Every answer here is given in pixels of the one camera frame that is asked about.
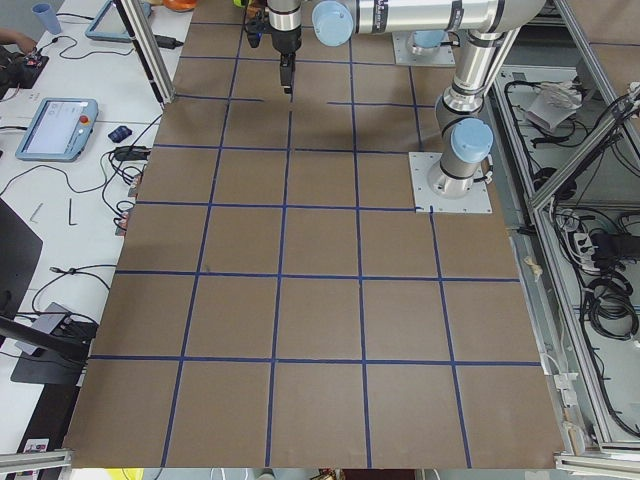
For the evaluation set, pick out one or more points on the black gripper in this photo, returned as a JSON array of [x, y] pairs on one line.
[[285, 43]]

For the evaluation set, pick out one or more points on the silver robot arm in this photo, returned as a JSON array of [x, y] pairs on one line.
[[491, 27], [423, 42]]

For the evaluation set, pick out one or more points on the orange round container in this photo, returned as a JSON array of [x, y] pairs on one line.
[[180, 5]]

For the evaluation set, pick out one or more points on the black power adapter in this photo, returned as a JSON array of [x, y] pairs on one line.
[[167, 42]]

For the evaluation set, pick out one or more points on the far blue teach pendant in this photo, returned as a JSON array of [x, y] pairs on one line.
[[107, 25]]

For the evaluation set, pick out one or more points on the blue teach pendant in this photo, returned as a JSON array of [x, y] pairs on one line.
[[59, 130], [107, 25]]

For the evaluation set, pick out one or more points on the dark blue small pouch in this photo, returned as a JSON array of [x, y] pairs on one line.
[[120, 134]]

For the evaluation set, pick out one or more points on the near blue teach pendant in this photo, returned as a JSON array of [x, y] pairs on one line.
[[59, 130]]

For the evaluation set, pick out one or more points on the blue plastic cup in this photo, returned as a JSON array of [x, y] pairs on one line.
[[46, 14]]

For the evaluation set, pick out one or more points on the black allen key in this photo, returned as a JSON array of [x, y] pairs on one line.
[[71, 221]]

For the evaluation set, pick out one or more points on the black circuit board box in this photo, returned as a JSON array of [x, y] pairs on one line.
[[19, 70]]

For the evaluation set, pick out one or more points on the silver allen key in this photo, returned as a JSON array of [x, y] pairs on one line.
[[35, 213]]

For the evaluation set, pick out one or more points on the grey usb hub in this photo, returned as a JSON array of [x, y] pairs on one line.
[[55, 320]]

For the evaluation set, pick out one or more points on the white power strip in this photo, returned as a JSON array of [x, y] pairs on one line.
[[578, 243]]

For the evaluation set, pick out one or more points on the black monitor stand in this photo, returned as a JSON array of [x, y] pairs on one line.
[[44, 358]]

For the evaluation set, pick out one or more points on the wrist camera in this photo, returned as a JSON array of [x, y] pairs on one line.
[[255, 27]]

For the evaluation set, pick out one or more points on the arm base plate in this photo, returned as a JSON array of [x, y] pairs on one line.
[[442, 58], [436, 192]]

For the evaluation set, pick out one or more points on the aluminium frame post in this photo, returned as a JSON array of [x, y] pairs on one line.
[[144, 42]]

